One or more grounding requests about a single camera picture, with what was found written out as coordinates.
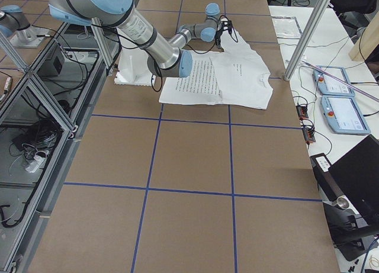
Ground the black laptop computer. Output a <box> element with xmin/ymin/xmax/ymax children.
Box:
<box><xmin>310</xmin><ymin>134</ymin><xmax>378</xmax><ymax>261</ymax></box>

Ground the metal rod stand green tip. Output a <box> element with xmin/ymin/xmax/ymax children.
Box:
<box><xmin>300</xmin><ymin>60</ymin><xmax>379</xmax><ymax>102</ymax></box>

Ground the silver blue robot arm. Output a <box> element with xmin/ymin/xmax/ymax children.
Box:
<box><xmin>168</xmin><ymin>3</ymin><xmax>233</xmax><ymax>49</ymax></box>
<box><xmin>49</xmin><ymin>0</ymin><xmax>192</xmax><ymax>78</ymax></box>

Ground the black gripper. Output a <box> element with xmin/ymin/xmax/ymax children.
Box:
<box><xmin>215</xmin><ymin>21</ymin><xmax>223</xmax><ymax>44</ymax></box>

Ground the white long-sleeve printed shirt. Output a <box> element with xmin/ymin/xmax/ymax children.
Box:
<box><xmin>159</xmin><ymin>33</ymin><xmax>273</xmax><ymax>110</ymax></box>

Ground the blue teach pendant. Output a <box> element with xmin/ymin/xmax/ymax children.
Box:
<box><xmin>313</xmin><ymin>66</ymin><xmax>355</xmax><ymax>97</ymax></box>
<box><xmin>320</xmin><ymin>95</ymin><xmax>371</xmax><ymax>135</ymax></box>

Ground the aluminium frame post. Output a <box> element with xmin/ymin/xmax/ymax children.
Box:
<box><xmin>284</xmin><ymin>0</ymin><xmax>330</xmax><ymax>81</ymax></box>

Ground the lower blue teach pendant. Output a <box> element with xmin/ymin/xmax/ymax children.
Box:
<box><xmin>320</xmin><ymin>95</ymin><xmax>371</xmax><ymax>135</ymax></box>

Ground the orange black connector module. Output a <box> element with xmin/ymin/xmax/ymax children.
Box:
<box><xmin>296</xmin><ymin>104</ymin><xmax>309</xmax><ymax>120</ymax></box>

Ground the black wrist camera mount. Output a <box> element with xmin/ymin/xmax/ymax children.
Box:
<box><xmin>221</xmin><ymin>19</ymin><xmax>233</xmax><ymax>36</ymax></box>

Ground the white power strip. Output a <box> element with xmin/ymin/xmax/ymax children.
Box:
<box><xmin>25</xmin><ymin>153</ymin><xmax>47</xmax><ymax>173</ymax></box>

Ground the clear plastic sheet black border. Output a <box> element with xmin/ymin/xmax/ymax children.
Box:
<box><xmin>272</xmin><ymin>16</ymin><xmax>302</xmax><ymax>39</ymax></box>

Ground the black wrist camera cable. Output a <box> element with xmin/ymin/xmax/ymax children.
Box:
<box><xmin>57</xmin><ymin>18</ymin><xmax>166</xmax><ymax>93</ymax></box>

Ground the grey electrical box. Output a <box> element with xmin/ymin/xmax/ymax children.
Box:
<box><xmin>37</xmin><ymin>46</ymin><xmax>65</xmax><ymax>76</ymax></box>

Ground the upper blue teach pendant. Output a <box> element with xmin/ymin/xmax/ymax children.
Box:
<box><xmin>313</xmin><ymin>66</ymin><xmax>355</xmax><ymax>97</ymax></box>

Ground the white camera mast base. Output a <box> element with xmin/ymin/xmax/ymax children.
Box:
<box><xmin>114</xmin><ymin>49</ymin><xmax>156</xmax><ymax>86</ymax></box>

